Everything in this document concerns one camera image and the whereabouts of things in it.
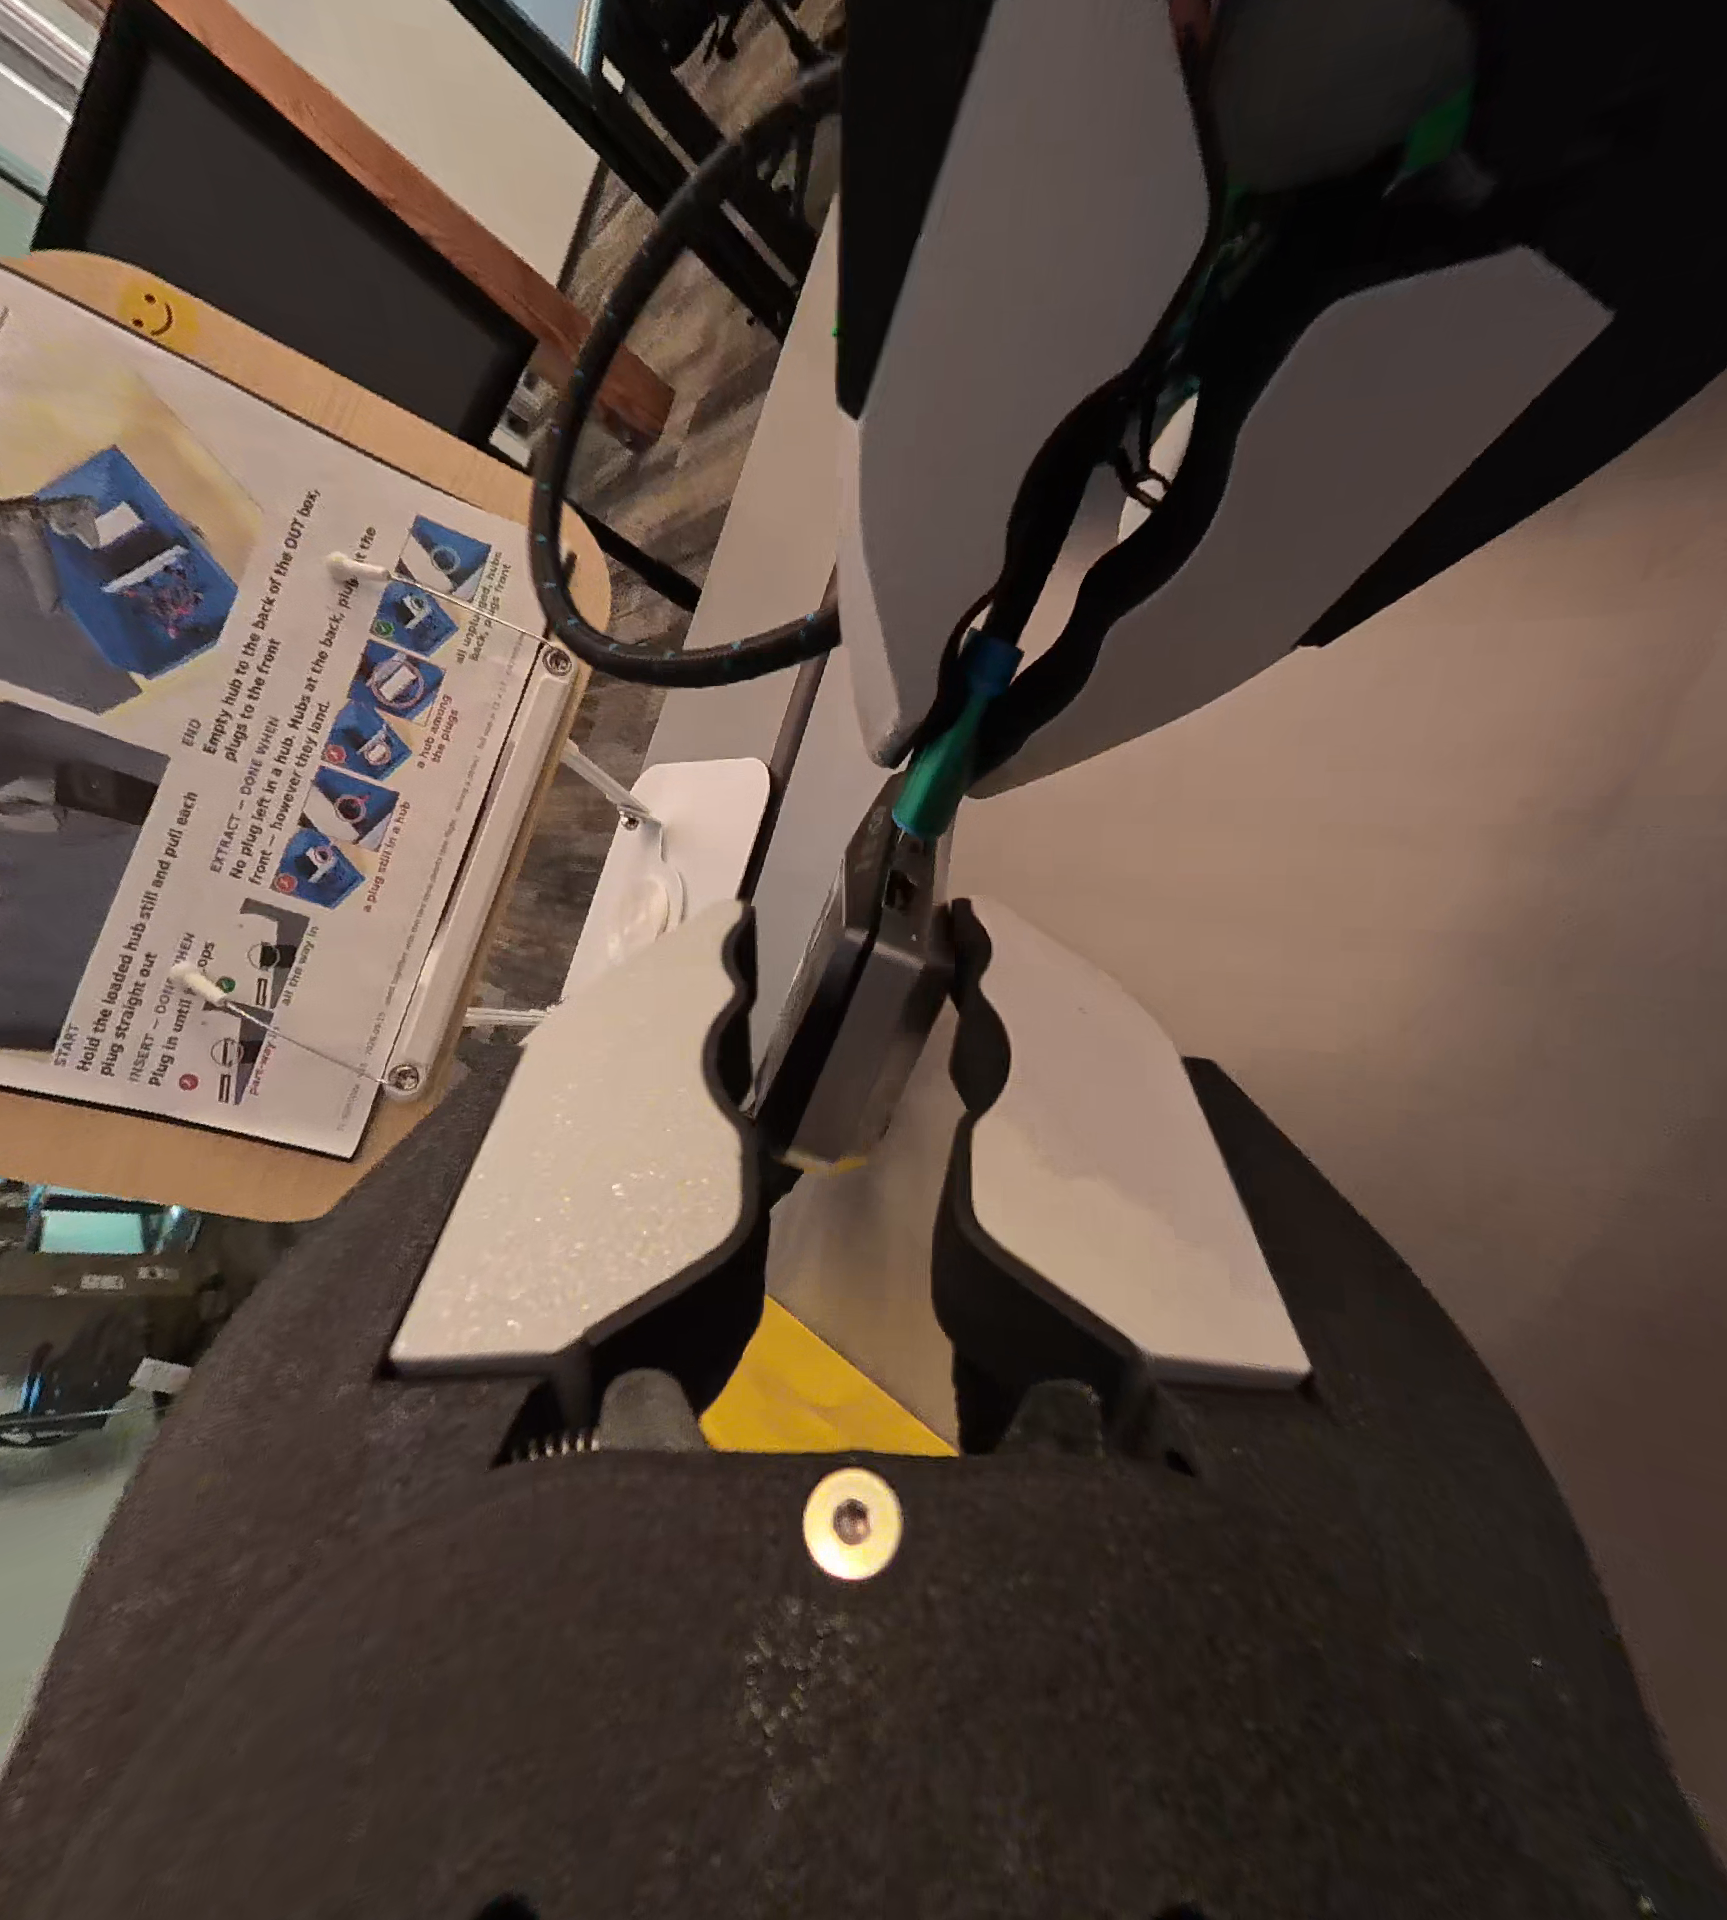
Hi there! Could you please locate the dark grey usb hub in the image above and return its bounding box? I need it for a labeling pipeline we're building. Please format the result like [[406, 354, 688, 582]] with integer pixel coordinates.
[[754, 856, 956, 1173]]

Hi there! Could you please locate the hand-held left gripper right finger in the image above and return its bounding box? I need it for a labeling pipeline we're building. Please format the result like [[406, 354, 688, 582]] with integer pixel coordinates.
[[940, 916, 1316, 1388]]

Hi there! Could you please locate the yellow plastic bin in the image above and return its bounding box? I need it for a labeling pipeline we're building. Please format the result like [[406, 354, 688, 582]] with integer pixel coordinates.
[[700, 1297, 962, 1460]]

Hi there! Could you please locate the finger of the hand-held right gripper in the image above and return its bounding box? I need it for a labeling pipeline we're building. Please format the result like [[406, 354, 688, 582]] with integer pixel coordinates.
[[844, 0, 1228, 769], [984, 240, 1616, 792]]

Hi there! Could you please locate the black braided cable green plug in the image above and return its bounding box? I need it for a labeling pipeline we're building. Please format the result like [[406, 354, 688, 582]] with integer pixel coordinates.
[[528, 60, 1030, 902]]

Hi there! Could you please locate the instruction sheet on wooden board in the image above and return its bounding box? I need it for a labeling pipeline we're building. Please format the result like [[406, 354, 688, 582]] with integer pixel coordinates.
[[0, 226, 602, 1226]]

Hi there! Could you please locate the black sign stand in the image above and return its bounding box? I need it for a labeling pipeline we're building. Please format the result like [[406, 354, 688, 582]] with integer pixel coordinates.
[[41, 0, 550, 453]]

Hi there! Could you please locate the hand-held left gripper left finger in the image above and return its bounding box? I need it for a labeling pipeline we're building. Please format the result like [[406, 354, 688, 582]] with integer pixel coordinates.
[[390, 910, 782, 1383]]

